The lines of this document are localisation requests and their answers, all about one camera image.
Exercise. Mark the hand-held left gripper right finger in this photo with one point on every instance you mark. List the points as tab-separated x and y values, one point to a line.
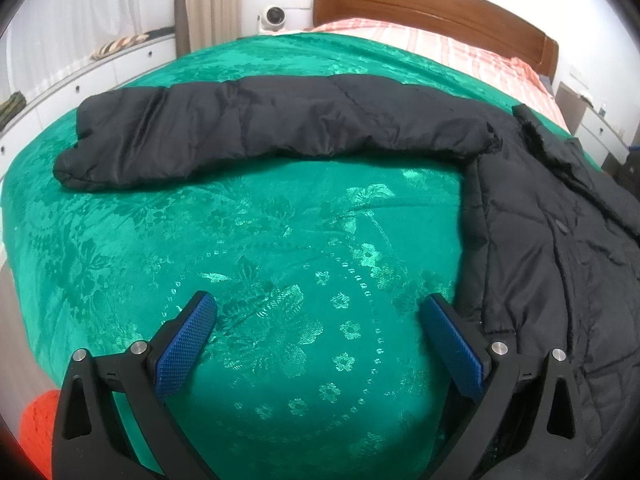
457	345

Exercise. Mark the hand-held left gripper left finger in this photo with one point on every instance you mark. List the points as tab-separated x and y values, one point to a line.
187	340

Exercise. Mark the black puffer jacket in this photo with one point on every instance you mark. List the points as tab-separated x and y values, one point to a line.
300	120

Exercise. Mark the green floral bedspread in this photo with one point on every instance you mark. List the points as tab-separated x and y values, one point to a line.
300	235

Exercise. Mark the orange knitted cloth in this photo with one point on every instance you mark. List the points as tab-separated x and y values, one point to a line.
37	430

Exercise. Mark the dark object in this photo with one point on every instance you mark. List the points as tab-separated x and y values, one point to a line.
627	170

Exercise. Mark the white nightstand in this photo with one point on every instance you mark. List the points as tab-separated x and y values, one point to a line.
600	130

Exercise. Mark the white drawer cabinet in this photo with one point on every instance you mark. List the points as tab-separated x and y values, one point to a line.
100	75

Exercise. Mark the green striped cushion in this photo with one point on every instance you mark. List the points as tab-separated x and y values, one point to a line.
11	109

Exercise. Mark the beige curtain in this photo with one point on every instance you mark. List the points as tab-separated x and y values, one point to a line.
210	0

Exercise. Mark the wooden headboard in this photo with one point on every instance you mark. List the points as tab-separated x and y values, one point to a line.
425	0

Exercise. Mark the white sheer curtain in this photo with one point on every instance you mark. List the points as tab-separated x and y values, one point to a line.
100	0

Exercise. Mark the white security camera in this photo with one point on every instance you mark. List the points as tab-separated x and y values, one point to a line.
273	17

